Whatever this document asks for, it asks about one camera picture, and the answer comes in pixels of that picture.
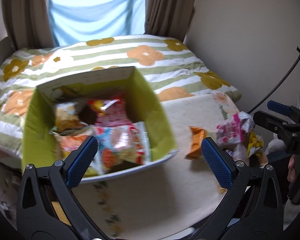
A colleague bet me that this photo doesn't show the yellow snack bag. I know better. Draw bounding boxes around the yellow snack bag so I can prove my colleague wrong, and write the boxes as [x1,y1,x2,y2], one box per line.
[247,131,264,158]

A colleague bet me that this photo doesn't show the small blue candy bar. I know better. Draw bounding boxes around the small blue candy bar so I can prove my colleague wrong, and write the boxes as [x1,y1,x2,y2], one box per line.
[223,148,234,157]

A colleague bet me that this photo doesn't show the orange snack bag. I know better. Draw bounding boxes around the orange snack bag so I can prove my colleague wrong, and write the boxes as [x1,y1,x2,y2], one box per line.
[185,126,207,160]

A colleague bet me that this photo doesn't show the potato chips bag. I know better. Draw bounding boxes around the potato chips bag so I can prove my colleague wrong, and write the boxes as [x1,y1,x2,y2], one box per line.
[49,99,97,135]

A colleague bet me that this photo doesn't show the colourful cartoon snack bag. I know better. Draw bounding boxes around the colourful cartoon snack bag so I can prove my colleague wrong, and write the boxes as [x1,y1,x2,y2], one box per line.
[91,121,151,175]

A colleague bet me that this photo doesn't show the person's right hand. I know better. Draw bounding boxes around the person's right hand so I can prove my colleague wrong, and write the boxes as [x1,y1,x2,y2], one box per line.
[287,155,296,183]

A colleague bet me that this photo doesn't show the black lamp stand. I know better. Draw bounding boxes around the black lamp stand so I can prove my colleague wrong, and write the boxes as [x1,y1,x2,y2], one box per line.
[247,45,300,114]

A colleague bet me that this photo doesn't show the pink white snack bag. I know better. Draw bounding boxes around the pink white snack bag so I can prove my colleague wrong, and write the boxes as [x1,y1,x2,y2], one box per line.
[216,112,255,146]

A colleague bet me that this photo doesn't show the cream floral mattress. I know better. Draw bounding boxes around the cream floral mattress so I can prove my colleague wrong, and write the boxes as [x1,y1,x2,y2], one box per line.
[74,93,238,239]

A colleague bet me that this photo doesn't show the yellow-green cardboard box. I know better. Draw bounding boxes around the yellow-green cardboard box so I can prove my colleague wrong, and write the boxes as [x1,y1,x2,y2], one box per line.
[21,66,178,183]

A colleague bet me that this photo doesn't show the floral striped quilt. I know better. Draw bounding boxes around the floral striped quilt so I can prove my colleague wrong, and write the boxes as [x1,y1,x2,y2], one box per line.
[0,35,242,158]

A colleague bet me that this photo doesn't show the right brown curtain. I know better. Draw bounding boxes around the right brown curtain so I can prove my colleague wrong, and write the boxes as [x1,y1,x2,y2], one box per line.
[145,0,195,41]

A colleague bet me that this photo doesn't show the brown curtain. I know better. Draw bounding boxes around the brown curtain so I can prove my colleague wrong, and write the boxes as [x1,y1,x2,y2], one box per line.
[1,0,55,50]
[145,0,195,41]

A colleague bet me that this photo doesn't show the light blue hanging cloth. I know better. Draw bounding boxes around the light blue hanging cloth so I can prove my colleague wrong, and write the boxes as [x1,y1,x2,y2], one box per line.
[48,0,146,47]

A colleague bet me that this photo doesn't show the left brown curtain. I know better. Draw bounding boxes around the left brown curtain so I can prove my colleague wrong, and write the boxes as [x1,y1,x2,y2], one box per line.
[1,0,55,50]

